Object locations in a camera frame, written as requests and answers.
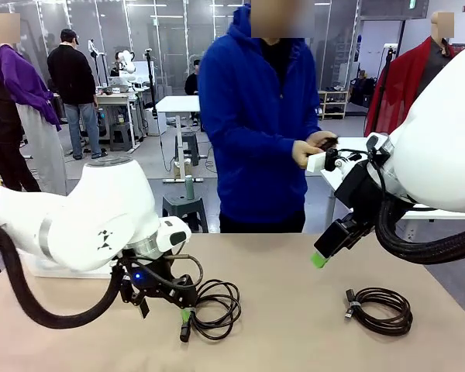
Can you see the red shawl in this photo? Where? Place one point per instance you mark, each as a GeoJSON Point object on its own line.
{"type": "Point", "coordinates": [391, 89]}

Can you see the person's right hand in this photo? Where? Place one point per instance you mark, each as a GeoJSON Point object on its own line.
{"type": "Point", "coordinates": [304, 153]}

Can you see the wooden shoe rack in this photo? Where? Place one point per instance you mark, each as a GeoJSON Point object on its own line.
{"type": "Point", "coordinates": [335, 104]}

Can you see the person's right forearm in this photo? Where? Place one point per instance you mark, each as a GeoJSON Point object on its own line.
{"type": "Point", "coordinates": [255, 143]}

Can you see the black tripod pole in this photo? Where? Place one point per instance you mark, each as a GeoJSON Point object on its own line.
{"type": "Point", "coordinates": [385, 77]}

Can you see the black bags pile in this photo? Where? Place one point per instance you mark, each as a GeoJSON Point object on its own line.
{"type": "Point", "coordinates": [360, 91]}

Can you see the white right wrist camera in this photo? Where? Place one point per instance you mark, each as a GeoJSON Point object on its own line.
{"type": "Point", "coordinates": [315, 162]}

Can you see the white background desk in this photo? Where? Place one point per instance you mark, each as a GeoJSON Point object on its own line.
{"type": "Point", "coordinates": [178, 102]}

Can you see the grey plastic stool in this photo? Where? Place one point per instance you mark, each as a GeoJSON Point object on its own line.
{"type": "Point", "coordinates": [188, 147]}
{"type": "Point", "coordinates": [121, 135]}
{"type": "Point", "coordinates": [184, 213]}

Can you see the mannequin in grey shirt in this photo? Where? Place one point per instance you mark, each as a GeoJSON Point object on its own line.
{"type": "Point", "coordinates": [436, 66]}

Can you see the man in black jacket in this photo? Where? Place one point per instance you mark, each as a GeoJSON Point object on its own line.
{"type": "Point", "coordinates": [69, 73]}

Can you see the person in blue hoodie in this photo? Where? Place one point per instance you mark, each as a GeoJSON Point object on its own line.
{"type": "Point", "coordinates": [248, 116]}

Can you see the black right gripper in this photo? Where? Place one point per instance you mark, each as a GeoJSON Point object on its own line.
{"type": "Point", "coordinates": [358, 190]}

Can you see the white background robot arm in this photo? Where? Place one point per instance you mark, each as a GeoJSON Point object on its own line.
{"type": "Point", "coordinates": [126, 62]}

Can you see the person's left hand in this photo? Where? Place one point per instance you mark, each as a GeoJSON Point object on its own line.
{"type": "Point", "coordinates": [319, 138]}

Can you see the grey background workbench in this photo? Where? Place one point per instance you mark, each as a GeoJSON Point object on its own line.
{"type": "Point", "coordinates": [112, 98]}

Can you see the black camera stand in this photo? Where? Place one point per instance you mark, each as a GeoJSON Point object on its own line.
{"type": "Point", "coordinates": [151, 77]}

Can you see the person's left forearm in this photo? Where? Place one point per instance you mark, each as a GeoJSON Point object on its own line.
{"type": "Point", "coordinates": [313, 120]}

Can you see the clear plastic storage container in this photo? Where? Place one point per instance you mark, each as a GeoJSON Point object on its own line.
{"type": "Point", "coordinates": [42, 267]}

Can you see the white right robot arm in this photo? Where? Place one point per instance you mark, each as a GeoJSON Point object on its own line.
{"type": "Point", "coordinates": [441, 135]}

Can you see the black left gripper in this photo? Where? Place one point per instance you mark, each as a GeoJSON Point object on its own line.
{"type": "Point", "coordinates": [143, 284]}

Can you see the seated person in black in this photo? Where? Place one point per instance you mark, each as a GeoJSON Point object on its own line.
{"type": "Point", "coordinates": [191, 83]}

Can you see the green bottle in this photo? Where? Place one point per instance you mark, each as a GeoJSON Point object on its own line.
{"type": "Point", "coordinates": [189, 188]}

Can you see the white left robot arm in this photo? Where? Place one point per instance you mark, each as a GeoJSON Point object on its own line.
{"type": "Point", "coordinates": [112, 201]}

